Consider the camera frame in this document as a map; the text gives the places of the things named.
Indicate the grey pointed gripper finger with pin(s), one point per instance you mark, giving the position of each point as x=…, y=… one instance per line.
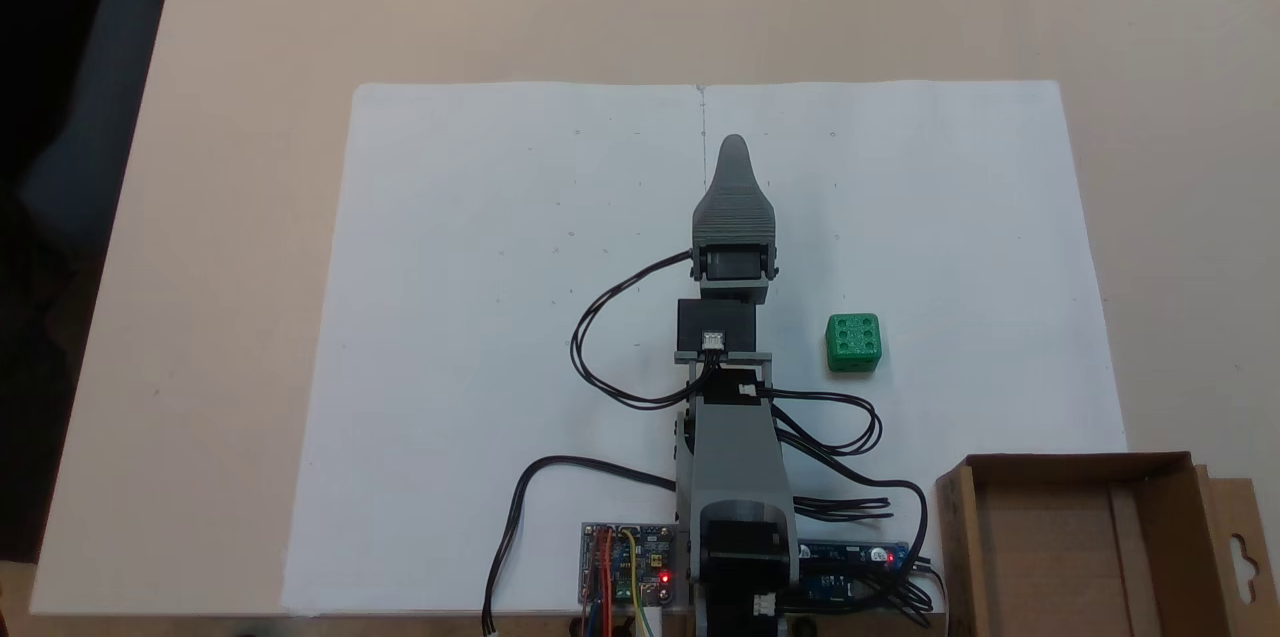
x=734, y=207

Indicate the green dice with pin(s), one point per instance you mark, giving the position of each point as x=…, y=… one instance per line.
x=853, y=341

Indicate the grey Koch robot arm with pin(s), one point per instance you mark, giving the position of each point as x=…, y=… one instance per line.
x=735, y=457

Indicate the blue circuit board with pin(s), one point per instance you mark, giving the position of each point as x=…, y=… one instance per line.
x=850, y=572

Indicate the brown cardboard box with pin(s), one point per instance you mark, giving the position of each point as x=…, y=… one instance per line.
x=1060, y=557

